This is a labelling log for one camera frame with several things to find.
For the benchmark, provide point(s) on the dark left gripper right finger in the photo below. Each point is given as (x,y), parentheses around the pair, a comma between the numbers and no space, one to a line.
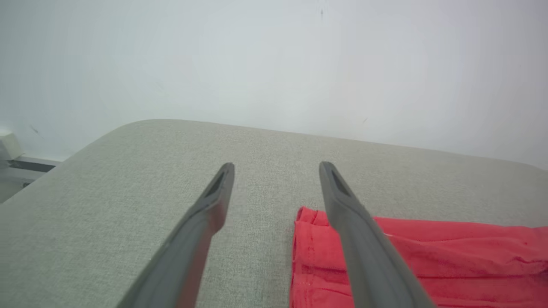
(368,256)

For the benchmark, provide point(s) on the white corner block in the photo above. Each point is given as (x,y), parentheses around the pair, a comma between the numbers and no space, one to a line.
(8,145)

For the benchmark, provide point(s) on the red basketball jersey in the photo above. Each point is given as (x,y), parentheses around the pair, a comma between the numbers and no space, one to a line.
(449,256)

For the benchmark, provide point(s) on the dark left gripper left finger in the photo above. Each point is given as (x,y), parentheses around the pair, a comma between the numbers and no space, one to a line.
(184,256)

